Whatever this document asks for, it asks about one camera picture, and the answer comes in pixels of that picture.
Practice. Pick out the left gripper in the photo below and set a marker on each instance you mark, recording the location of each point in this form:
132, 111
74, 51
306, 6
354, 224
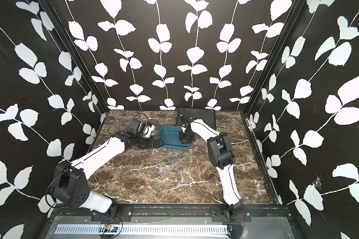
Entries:
152, 144

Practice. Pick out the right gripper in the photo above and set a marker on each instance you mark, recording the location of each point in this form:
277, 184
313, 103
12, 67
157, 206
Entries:
182, 139

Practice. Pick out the teal plastic storage box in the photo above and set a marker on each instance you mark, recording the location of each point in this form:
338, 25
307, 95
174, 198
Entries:
170, 136

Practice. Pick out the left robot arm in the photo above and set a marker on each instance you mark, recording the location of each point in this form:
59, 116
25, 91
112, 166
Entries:
70, 184

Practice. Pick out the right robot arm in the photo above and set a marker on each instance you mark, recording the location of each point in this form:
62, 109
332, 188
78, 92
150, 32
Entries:
221, 156

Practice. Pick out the white perforated strip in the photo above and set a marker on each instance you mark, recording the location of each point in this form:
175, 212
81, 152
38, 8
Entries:
164, 230

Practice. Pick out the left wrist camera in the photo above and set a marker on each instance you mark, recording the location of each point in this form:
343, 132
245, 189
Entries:
140, 128

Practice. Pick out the black front mounting rail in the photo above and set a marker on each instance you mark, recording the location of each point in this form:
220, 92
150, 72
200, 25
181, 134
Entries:
215, 212

